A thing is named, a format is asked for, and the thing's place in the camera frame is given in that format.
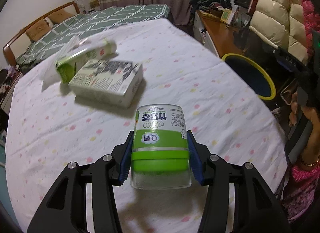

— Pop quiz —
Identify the yellow rimmed dark trash bin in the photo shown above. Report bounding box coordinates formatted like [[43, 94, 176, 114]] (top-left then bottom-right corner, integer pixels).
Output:
[[221, 54, 276, 101]]

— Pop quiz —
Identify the green white tea box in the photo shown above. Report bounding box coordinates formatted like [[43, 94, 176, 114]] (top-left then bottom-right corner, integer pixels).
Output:
[[68, 59, 143, 108]]

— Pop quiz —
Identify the green yogurt bottle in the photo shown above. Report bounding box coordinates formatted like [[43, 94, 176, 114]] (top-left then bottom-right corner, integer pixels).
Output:
[[131, 104, 191, 190]]

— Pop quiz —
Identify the wooden low dresser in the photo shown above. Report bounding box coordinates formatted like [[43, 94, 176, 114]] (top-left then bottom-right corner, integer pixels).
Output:
[[193, 11, 243, 58]]

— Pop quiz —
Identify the brown pillow left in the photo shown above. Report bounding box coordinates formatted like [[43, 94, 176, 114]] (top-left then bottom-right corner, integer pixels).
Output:
[[25, 19, 52, 42]]

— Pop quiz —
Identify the brown pillow right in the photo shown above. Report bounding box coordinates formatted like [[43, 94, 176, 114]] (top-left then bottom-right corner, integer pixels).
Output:
[[48, 9, 74, 24]]

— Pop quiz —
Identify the tissue box on far nightstand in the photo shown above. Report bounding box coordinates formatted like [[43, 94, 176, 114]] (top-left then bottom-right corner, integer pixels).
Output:
[[89, 0, 99, 9]]

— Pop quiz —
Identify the green checked duvet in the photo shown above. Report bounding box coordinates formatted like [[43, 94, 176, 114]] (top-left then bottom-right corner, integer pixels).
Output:
[[15, 4, 171, 67]]

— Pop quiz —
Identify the pile of clothes on dresser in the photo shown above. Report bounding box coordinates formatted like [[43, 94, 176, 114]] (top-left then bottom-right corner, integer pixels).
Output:
[[189, 0, 232, 14]]

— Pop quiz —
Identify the small green framed box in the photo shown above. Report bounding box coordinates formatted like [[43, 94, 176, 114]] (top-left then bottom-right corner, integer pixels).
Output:
[[220, 9, 234, 24]]

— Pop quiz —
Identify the brown pillow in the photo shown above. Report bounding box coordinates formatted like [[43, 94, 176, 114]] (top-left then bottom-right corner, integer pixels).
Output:
[[25, 19, 52, 42], [48, 9, 74, 24]]

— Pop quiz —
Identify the white dotted tablecloth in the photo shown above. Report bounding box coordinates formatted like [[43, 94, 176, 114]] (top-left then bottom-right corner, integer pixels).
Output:
[[5, 19, 287, 231]]

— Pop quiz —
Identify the cream puffer jacket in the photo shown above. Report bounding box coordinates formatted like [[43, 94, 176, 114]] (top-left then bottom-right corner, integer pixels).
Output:
[[249, 0, 309, 65]]

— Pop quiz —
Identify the wooden bed with headboard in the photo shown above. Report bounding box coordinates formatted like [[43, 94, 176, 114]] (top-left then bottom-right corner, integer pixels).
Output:
[[2, 0, 175, 74]]

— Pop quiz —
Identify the person right hand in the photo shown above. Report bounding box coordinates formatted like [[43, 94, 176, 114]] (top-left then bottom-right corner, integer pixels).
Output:
[[285, 87, 319, 171]]

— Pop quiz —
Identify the white medicine bottle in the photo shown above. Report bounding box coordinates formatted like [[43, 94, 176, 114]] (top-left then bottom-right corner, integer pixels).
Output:
[[85, 38, 117, 59]]

